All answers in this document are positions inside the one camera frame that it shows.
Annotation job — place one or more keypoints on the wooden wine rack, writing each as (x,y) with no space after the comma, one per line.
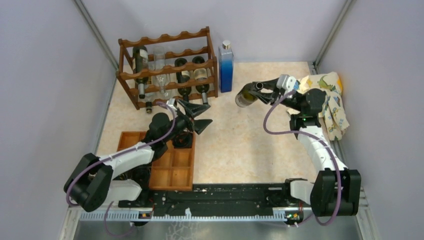
(126,77)

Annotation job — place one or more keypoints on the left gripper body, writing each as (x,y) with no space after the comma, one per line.
(183,121)

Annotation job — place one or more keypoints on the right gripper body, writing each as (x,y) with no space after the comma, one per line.
(279,97)

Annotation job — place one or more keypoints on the aluminium corner frame post right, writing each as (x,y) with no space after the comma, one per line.
(347,5)

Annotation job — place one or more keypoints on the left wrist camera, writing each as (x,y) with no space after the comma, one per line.
(173,104)

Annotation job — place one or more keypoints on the green wine bottle white label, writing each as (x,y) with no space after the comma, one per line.
(183,77)

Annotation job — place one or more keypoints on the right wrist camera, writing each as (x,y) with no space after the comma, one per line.
(287,82)

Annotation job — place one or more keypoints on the blue square glass bottle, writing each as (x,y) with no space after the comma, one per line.
(226,67)

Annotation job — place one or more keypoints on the clear tall glass bottle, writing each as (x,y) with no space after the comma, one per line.
(159,62)

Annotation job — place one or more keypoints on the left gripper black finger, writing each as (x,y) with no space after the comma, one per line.
(193,110)
(199,125)

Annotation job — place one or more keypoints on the aluminium corner frame post left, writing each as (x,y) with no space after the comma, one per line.
(91,24)

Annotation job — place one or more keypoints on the wooden compartment tray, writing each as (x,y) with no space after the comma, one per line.
(174,170)

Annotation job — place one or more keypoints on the tall green wine bottle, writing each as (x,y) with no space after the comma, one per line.
(245,97)

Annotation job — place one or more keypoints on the dark bottle brown label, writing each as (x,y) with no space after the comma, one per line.
(140,61)

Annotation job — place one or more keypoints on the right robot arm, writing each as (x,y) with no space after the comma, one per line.
(336,189)

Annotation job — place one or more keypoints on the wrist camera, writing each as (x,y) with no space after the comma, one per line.
(173,104)
(287,82)

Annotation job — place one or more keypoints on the dinosaur print cloth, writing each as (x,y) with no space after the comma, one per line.
(333,114)

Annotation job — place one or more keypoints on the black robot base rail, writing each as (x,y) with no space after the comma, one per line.
(264,201)

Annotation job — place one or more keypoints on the green wine bottle dark label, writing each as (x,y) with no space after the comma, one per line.
(201,74)

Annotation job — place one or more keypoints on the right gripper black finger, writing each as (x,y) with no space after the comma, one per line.
(265,97)
(268,84)

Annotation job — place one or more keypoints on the black cable coil tray corner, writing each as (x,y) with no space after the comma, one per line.
(141,175)

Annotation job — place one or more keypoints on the aluminium corner frame post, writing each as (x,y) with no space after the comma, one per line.
(91,24)
(347,5)

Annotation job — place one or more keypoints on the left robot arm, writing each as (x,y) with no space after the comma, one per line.
(94,181)

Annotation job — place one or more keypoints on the clear liquor bottle black cap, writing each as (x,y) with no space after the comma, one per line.
(149,96)

